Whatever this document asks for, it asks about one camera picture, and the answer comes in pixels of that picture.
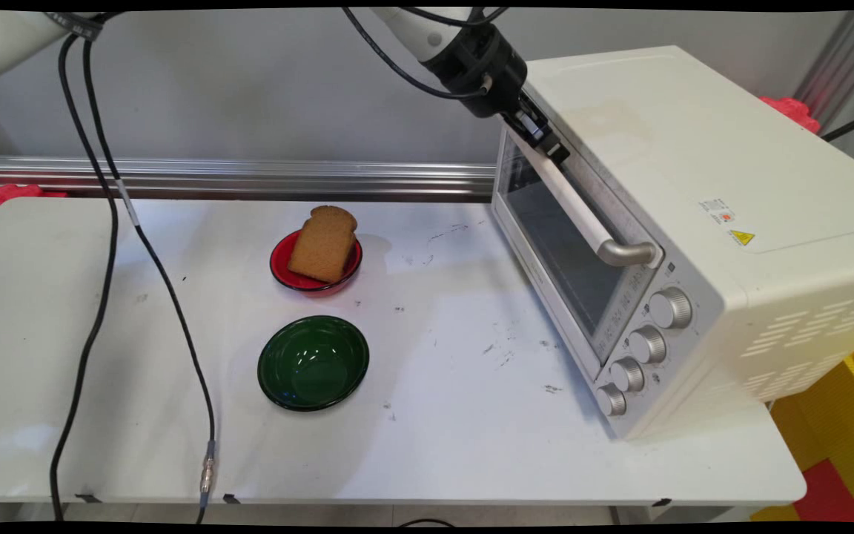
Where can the silver oven knob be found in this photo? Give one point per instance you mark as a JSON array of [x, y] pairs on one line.
[[670, 308], [627, 374], [647, 345], [611, 400]]

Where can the aluminium profile post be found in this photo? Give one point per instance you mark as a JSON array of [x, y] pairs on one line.
[[838, 63]]

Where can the aluminium profile rail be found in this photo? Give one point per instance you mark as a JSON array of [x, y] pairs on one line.
[[249, 176]]

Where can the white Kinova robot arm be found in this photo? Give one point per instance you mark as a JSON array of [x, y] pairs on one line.
[[412, 30]]

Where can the cream toaster oven body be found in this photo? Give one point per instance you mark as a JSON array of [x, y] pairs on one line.
[[731, 185]]

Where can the brown toast bread slice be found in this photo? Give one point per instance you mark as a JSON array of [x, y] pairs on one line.
[[321, 248]]

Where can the yellow foam floor mat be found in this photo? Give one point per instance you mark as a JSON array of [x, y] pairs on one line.
[[835, 415]]

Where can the red cloth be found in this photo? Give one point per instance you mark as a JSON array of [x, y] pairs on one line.
[[4, 199], [790, 113]]

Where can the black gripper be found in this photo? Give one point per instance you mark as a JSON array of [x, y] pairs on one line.
[[486, 70]]

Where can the red foam floor mat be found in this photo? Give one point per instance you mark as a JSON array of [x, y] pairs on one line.
[[831, 493]]

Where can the green glass bowl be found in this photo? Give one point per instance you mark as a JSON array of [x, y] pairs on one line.
[[313, 367]]

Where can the red bowl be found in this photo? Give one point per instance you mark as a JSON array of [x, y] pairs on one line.
[[281, 268]]

